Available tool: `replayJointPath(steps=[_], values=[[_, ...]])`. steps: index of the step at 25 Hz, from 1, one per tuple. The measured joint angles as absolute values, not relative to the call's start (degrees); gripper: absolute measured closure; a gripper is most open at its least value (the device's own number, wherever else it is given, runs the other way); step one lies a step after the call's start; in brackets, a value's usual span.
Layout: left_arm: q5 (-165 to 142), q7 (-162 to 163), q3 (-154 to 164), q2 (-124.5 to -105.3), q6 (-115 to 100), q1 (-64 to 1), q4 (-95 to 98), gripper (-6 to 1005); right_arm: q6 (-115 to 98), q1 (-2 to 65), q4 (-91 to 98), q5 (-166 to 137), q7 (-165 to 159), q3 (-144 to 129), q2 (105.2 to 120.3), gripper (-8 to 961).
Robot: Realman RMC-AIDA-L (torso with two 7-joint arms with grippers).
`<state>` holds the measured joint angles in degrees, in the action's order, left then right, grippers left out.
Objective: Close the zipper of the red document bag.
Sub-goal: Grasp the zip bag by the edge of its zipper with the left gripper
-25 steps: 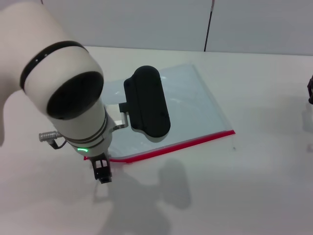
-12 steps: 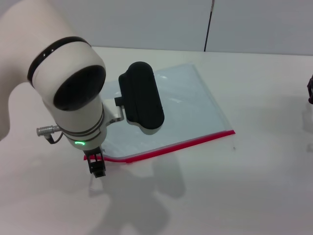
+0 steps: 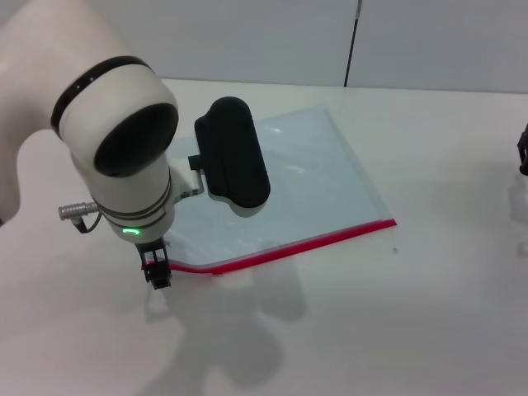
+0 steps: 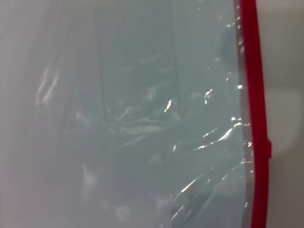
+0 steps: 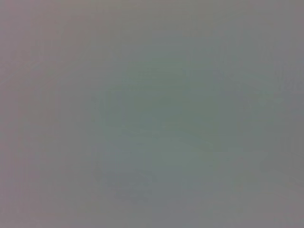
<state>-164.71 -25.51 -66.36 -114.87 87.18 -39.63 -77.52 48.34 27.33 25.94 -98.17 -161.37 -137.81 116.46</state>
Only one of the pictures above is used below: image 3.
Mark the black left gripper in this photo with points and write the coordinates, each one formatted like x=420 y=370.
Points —
x=150 y=246

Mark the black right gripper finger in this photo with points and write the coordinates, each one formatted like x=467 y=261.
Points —
x=525 y=152

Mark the clear document bag red zipper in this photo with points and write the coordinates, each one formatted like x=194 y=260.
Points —
x=313 y=185

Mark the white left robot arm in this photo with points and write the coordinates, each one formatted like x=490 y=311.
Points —
x=123 y=185

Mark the red zipper slider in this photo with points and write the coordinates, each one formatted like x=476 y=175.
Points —
x=219 y=273

